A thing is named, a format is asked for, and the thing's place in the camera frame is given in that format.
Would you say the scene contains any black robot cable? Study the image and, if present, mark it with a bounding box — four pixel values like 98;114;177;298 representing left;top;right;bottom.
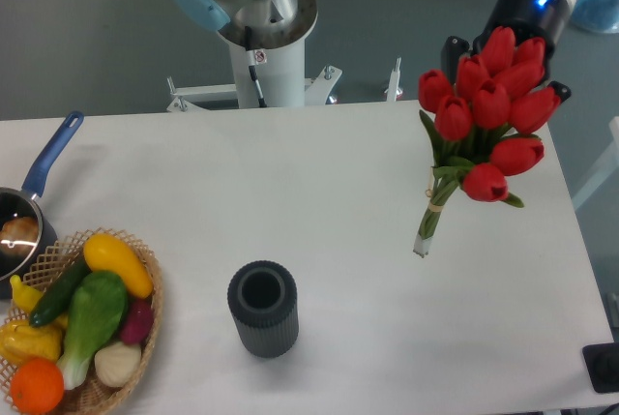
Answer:
244;26;268;108

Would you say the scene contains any brown bread roll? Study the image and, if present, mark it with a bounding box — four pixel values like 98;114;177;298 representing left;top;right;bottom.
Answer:
1;217;39;257

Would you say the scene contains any blue handled saucepan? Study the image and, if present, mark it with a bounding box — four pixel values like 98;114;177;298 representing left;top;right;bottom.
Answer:
1;111;84;300

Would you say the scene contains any white garlic bulb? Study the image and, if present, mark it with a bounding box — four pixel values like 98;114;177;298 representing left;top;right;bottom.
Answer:
94;341;141;388

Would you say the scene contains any orange fruit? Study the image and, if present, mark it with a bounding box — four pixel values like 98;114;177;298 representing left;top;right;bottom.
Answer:
9;358;64;414

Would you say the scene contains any purple red radish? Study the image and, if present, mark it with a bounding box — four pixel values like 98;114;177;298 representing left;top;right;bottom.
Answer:
119;300;154;344

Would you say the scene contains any black device at edge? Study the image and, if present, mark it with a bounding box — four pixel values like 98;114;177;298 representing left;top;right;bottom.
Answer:
582;342;619;394

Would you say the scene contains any woven wicker basket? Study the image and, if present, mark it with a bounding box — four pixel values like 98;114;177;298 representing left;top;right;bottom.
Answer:
1;228;163;414

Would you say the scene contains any yellow bell pepper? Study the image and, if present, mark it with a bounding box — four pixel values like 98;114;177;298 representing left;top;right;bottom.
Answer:
1;319;63;367

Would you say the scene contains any yellow squash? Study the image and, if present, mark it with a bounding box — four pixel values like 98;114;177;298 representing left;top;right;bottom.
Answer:
83;233;154;299

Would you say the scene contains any dark grey ribbed vase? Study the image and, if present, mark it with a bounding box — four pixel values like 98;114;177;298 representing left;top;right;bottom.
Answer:
227;260;299;359

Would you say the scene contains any yellow banana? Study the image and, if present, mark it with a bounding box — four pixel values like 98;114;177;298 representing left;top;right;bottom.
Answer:
8;275;44;321

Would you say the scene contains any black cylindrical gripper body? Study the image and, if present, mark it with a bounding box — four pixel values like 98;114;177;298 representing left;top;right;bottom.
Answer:
472;0;571;80

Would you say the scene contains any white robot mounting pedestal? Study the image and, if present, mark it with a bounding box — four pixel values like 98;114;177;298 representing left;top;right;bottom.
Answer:
166;37;405;113

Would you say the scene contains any green bok choy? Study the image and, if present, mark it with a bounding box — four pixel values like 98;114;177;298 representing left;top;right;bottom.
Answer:
57;271;128;391

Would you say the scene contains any red tulip bouquet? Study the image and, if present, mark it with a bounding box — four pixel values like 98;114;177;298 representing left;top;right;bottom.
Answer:
413;27;565;257

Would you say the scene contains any dark green cucumber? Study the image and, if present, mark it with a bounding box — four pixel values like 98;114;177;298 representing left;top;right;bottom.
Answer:
29;255;91;328

